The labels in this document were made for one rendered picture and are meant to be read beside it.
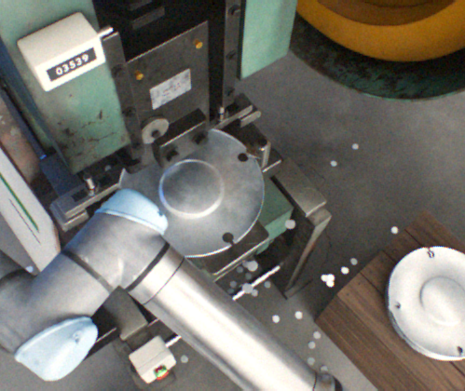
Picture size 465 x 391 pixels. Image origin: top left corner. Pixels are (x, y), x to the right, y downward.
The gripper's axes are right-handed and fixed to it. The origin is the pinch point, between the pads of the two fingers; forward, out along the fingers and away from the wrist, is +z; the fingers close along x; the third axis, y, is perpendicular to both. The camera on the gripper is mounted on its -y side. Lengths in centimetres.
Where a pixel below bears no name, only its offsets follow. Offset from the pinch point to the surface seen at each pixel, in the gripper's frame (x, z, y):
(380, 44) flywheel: -4, -22, -66
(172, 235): -4.6, 6.9, -24.3
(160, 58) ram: -15.1, -29.4, -31.6
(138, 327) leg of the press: 3.5, 21.0, -10.0
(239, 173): -8.5, 7.0, -42.5
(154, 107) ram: -14.9, -19.2, -29.3
